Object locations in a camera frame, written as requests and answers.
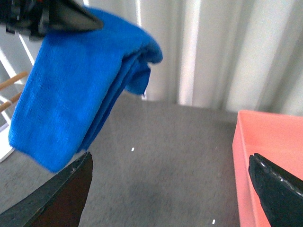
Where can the lower wooden rack bar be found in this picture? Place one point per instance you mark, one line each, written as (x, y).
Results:
(10, 102)

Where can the blue microfiber cloth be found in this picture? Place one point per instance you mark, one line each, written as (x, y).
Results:
(73, 85)

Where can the white curtain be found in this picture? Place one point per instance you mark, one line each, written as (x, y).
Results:
(222, 54)

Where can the pink plastic bin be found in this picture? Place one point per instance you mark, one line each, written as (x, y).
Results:
(277, 137)

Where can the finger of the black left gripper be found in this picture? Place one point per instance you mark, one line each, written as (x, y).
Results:
(68, 15)

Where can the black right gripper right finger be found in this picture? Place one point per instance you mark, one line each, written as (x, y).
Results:
(280, 192)

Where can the white rack base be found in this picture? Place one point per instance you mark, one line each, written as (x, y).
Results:
(5, 148)

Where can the wooden rack bar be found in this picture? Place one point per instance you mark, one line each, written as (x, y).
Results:
(12, 80)
(10, 102)

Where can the black other-arm gripper body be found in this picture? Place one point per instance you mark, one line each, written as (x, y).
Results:
(32, 18)

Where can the upper wooden rack bar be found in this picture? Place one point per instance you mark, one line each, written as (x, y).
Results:
(12, 80)

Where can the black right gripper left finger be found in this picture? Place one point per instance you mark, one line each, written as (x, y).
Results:
(57, 203)

